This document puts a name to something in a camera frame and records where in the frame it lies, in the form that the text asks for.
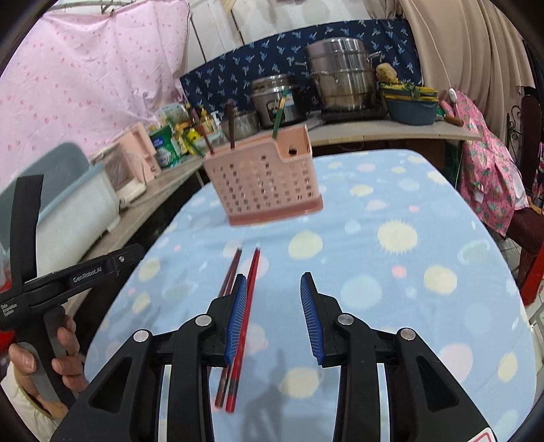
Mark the pink floral sheet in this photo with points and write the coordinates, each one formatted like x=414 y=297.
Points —
x=85 y=85

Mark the steel rice cooker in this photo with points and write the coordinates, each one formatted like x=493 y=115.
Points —
x=272 y=102

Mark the dark wooden chair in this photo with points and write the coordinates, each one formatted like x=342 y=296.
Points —
x=529 y=229

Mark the red stool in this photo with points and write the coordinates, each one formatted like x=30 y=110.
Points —
x=533 y=280

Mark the pink pineapple print garment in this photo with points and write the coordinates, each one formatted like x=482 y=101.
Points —
x=488 y=170

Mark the person's left hand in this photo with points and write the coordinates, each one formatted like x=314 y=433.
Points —
x=66 y=335

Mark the dark red chopstick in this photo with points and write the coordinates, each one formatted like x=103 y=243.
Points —
x=230 y=127
x=231 y=272
x=208 y=142

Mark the navy floral cloth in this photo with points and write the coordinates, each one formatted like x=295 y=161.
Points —
x=255 y=59

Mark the beige curtain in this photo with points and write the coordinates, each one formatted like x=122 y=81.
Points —
x=467 y=51

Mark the pink small appliance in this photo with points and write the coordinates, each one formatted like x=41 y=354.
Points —
x=142 y=144

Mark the green white packet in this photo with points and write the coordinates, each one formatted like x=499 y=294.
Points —
x=165 y=148

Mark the brown sponge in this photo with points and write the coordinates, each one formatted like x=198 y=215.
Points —
x=386 y=72

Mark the large steel steamer pot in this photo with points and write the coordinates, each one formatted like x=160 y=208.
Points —
x=340 y=76

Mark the black induction cooker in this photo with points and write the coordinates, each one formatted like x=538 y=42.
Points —
x=357 y=114

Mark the yellow packet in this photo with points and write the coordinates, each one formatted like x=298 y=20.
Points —
x=191 y=140

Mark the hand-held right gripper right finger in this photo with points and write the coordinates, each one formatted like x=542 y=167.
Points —
x=312 y=323

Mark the small steel pot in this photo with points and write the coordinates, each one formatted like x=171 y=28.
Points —
x=244 y=125

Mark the blue dotted tablecloth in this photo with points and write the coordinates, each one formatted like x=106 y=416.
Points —
x=382 y=276

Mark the pink perforated utensil basket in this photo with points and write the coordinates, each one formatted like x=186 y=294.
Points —
x=255 y=182

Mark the white green carton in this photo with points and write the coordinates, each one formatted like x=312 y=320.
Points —
x=172 y=114

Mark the yellow bottle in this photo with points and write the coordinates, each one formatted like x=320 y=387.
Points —
x=207 y=121

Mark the person's left forearm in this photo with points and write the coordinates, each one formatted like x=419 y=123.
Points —
x=21 y=408

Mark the blue plastic basin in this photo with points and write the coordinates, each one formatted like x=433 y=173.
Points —
x=412 y=111

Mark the white dish drainer teal lid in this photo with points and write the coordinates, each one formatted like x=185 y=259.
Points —
x=76 y=208

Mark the dark glass bottle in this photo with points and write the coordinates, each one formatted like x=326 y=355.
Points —
x=193 y=114

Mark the green yellow bundle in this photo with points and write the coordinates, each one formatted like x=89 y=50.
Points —
x=408 y=91

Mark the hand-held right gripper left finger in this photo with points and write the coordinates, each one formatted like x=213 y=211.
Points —
x=237 y=318

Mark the green chopstick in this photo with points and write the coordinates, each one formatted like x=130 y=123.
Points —
x=278 y=117

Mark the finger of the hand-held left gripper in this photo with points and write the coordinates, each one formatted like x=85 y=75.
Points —
x=123 y=259

